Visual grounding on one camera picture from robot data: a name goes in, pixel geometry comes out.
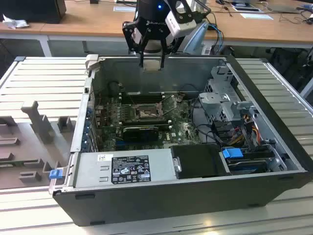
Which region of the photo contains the CPU socket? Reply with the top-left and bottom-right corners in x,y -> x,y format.
132,102 -> 164,121

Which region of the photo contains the blue disk carrier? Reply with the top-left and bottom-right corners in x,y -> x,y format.
222,147 -> 243,160

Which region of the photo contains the silver power supply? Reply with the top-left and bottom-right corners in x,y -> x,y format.
70,146 -> 177,187

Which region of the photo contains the hard disk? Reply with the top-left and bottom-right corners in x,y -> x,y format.
226,158 -> 268,175

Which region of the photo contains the crumpled white paper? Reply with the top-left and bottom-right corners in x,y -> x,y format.
1,14 -> 30,30

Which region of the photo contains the blue cable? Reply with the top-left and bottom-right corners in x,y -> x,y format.
212,23 -> 225,48

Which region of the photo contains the white paper sheet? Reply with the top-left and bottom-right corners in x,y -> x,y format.
240,12 -> 274,21

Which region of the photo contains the black wire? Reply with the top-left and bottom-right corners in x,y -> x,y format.
191,97 -> 222,145

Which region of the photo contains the black open PC case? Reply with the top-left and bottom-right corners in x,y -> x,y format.
48,54 -> 313,227

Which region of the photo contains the pale blue teach pendant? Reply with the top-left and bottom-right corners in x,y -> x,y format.
182,21 -> 211,55

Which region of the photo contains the black box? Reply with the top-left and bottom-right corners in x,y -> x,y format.
0,0 -> 67,24

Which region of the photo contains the black air shroud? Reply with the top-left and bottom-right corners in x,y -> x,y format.
170,143 -> 231,179

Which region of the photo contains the grey parts rack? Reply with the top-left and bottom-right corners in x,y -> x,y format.
0,100 -> 74,189

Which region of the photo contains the yellow red wire bundle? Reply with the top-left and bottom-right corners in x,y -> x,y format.
233,121 -> 263,145

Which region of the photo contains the wooden desk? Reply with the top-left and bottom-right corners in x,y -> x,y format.
0,0 -> 313,49

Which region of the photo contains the dark bag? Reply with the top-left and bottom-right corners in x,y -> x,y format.
268,47 -> 313,92

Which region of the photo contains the blue plastic latch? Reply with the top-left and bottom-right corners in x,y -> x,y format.
49,169 -> 63,181

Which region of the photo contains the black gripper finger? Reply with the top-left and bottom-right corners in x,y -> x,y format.
122,21 -> 151,68
158,31 -> 186,72

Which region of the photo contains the silver CPU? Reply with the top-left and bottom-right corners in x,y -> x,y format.
143,60 -> 161,72

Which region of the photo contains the silver drive cage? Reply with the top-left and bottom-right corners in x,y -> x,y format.
197,65 -> 248,123

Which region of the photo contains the green motherboard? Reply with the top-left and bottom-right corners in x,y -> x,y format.
94,93 -> 205,152

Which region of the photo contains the graphics card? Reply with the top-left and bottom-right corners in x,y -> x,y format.
123,126 -> 159,142

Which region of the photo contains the metal socket cover frame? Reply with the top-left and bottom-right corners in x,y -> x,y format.
156,94 -> 179,116

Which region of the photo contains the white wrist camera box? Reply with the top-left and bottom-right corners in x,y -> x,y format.
165,7 -> 198,38

